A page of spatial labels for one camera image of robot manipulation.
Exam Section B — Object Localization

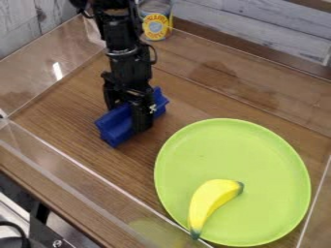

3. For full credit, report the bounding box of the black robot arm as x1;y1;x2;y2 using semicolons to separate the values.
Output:
68;0;156;133

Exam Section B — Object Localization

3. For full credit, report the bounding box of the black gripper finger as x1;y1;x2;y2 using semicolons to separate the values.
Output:
103;83;125;110
131;92;155;133

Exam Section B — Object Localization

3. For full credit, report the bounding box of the yellow labelled tin can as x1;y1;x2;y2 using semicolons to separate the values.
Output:
139;0;173;42

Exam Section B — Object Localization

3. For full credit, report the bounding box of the yellow toy banana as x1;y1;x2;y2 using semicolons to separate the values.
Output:
187;179;244;239

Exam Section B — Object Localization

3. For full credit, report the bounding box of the blue block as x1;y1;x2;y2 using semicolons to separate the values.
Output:
95;87;169;147

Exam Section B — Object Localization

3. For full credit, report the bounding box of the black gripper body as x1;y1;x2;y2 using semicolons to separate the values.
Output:
101;47;156;101

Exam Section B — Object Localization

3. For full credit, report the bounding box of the black cable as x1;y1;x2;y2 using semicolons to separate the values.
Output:
0;221;29;248

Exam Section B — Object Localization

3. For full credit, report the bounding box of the green plate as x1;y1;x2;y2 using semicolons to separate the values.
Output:
153;118;311;247

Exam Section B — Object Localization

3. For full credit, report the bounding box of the clear acrylic front wall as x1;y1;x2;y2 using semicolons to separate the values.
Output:
0;118;213;248

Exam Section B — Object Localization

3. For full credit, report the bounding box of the black metal mount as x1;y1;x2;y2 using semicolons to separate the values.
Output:
28;202;76;248

